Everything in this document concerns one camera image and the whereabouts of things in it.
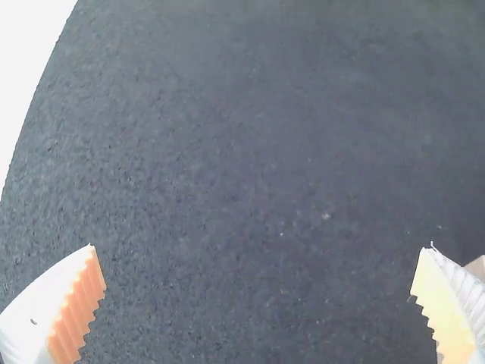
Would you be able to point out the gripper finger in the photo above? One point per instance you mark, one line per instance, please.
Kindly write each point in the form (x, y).
(451, 314)
(38, 322)

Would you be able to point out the black mat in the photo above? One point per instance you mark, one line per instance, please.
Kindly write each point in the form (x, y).
(242, 151)

